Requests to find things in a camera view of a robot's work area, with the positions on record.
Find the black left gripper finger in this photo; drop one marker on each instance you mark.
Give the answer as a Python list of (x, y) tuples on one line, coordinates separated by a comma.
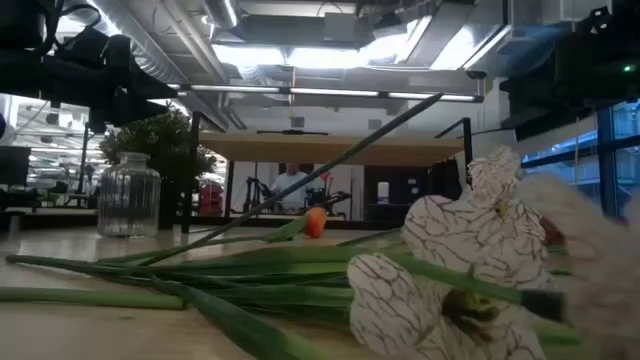
[(150, 89), (135, 111)]

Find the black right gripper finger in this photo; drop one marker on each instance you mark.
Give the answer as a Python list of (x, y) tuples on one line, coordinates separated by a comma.
[(550, 125), (530, 97)]

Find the white artificial flower spray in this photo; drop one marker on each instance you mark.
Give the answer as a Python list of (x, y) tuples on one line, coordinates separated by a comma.
[(450, 225)]

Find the red artificial blossom spray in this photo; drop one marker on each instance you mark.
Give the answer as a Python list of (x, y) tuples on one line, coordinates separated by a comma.
[(350, 150)]

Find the orange artificial tulip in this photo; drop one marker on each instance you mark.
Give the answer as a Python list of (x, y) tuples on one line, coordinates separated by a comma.
[(316, 222)]

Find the black background robot arm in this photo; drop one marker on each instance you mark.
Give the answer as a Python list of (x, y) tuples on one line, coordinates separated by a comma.
[(330, 200)]

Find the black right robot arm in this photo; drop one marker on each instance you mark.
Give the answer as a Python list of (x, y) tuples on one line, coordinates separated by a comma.
[(627, 15)]

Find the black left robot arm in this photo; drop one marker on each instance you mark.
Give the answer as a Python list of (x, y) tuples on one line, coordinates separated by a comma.
[(20, 30)]

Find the green potted plant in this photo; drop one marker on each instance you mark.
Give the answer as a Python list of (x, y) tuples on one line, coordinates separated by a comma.
[(160, 145)]

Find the clear glass vase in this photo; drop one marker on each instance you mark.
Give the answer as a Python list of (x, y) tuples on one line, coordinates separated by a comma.
[(129, 200)]

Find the black background monitor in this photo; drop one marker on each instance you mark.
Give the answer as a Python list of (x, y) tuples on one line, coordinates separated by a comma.
[(15, 165)]

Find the red background object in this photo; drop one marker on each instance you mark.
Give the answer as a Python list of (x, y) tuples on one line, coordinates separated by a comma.
[(210, 197)]

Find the person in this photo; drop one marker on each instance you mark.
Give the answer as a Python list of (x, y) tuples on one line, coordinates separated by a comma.
[(290, 185)]

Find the long ceiling light bar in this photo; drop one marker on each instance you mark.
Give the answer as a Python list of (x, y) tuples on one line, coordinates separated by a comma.
[(325, 92)]

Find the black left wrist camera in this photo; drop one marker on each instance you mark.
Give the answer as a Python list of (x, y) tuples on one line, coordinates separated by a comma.
[(95, 47)]

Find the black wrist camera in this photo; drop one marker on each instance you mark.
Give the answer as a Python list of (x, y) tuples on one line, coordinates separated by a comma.
[(95, 47), (597, 20)]

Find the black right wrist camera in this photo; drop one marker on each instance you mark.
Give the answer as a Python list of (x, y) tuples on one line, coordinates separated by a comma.
[(597, 20)]

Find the wooden shelf with black frame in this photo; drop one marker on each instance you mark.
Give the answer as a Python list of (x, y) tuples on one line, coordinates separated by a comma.
[(330, 147)]

